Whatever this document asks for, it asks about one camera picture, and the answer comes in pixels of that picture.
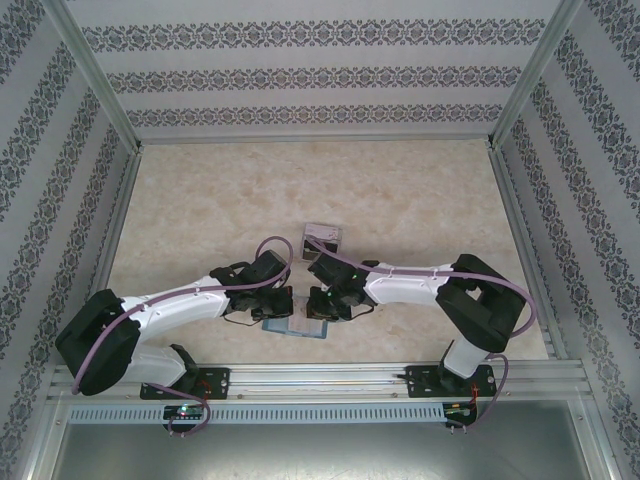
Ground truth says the teal leather card holder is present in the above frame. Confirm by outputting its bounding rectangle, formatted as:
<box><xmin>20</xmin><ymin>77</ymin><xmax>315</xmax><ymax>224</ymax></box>
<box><xmin>261</xmin><ymin>297</ymin><xmax>331</xmax><ymax>342</ymax></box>

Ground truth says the white card with pink print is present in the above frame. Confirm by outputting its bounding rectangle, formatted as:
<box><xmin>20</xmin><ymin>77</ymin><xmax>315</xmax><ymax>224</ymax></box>
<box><xmin>303</xmin><ymin>224</ymin><xmax>344</xmax><ymax>242</ymax></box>
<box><xmin>288</xmin><ymin>298</ymin><xmax>327</xmax><ymax>338</ymax></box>

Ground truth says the dark green VIP card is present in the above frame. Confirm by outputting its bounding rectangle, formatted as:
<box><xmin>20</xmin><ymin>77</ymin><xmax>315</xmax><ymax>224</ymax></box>
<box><xmin>301</xmin><ymin>238</ymin><xmax>331</xmax><ymax>263</ymax></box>

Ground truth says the clear acrylic card stand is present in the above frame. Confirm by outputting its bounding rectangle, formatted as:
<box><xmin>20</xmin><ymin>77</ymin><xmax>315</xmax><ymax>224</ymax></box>
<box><xmin>299</xmin><ymin>222</ymin><xmax>345</xmax><ymax>265</ymax></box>

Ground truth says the small circuit board green light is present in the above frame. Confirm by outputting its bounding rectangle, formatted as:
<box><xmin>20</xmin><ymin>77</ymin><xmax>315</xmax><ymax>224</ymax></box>
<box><xmin>163</xmin><ymin>404</ymin><xmax>207</xmax><ymax>421</ymax></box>

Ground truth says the grey sheet metal panel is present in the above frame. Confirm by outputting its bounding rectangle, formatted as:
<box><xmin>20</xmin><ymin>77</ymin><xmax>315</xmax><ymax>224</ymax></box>
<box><xmin>29</xmin><ymin>399</ymin><xmax>617</xmax><ymax>480</ymax></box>

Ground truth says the thin black right gripper cable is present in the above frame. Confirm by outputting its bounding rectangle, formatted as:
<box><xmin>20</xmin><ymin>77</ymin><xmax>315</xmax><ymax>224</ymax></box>
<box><xmin>344</xmin><ymin>299</ymin><xmax>380</xmax><ymax>321</ymax></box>

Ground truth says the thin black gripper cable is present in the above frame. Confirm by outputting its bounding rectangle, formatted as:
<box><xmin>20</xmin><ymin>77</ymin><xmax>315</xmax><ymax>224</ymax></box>
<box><xmin>344</xmin><ymin>299</ymin><xmax>380</xmax><ymax>321</ymax></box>
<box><xmin>222</xmin><ymin>308</ymin><xmax>261</xmax><ymax>325</ymax></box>

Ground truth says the thin black left gripper cable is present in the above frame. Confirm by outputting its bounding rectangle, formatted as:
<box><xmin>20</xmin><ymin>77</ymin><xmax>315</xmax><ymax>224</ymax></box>
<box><xmin>222</xmin><ymin>308</ymin><xmax>261</xmax><ymax>325</ymax></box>

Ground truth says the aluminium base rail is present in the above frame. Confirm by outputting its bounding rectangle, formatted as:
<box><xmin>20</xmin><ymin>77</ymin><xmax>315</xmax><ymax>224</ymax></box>
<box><xmin>47</xmin><ymin>360</ymin><xmax>587</xmax><ymax>402</ymax></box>

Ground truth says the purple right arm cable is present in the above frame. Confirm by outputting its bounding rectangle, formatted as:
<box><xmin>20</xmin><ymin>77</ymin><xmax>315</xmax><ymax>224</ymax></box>
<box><xmin>304</xmin><ymin>238</ymin><xmax>532</xmax><ymax>435</ymax></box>

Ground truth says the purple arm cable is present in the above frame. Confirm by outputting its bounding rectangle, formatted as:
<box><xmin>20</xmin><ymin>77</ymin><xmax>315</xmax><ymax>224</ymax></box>
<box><xmin>72</xmin><ymin>235</ymin><xmax>295</xmax><ymax>439</ymax></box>
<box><xmin>304</xmin><ymin>238</ymin><xmax>532</xmax><ymax>435</ymax></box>

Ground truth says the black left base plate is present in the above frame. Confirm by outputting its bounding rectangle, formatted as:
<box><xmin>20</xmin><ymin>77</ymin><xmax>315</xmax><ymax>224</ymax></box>
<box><xmin>139</xmin><ymin>366</ymin><xmax>232</xmax><ymax>402</ymax></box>

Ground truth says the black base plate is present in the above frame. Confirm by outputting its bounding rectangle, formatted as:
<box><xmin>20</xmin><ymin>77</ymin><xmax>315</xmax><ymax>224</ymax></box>
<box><xmin>406</xmin><ymin>363</ymin><xmax>495</xmax><ymax>400</ymax></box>
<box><xmin>139</xmin><ymin>366</ymin><xmax>232</xmax><ymax>402</ymax></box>

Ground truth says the slotted grey cable duct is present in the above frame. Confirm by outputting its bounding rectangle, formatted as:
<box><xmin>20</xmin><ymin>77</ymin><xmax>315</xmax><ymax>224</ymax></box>
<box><xmin>67</xmin><ymin>402</ymin><xmax>447</xmax><ymax>425</ymax></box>

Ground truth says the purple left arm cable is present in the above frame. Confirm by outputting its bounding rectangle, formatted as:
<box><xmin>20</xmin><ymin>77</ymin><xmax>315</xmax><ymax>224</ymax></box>
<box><xmin>72</xmin><ymin>235</ymin><xmax>295</xmax><ymax>439</ymax></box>

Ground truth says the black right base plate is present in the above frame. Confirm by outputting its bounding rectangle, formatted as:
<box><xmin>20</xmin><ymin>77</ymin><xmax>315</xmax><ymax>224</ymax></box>
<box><xmin>406</xmin><ymin>363</ymin><xmax>495</xmax><ymax>400</ymax></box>

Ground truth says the small circuit board with wires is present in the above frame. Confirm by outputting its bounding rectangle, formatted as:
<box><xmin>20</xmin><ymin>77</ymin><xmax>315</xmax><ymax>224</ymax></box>
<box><xmin>443</xmin><ymin>401</ymin><xmax>480</xmax><ymax>420</ymax></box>

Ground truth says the aluminium table side rail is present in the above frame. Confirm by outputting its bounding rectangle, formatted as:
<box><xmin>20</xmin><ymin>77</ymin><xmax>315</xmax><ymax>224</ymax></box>
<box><xmin>62</xmin><ymin>144</ymin><xmax>145</xmax><ymax>369</ymax></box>
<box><xmin>487</xmin><ymin>144</ymin><xmax>572</xmax><ymax>360</ymax></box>

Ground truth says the aluminium frame post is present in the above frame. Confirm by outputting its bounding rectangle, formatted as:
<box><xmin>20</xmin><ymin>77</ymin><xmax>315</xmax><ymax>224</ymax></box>
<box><xmin>40</xmin><ymin>0</ymin><xmax>145</xmax><ymax>152</ymax></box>
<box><xmin>485</xmin><ymin>0</ymin><xmax>585</xmax><ymax>150</ymax></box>

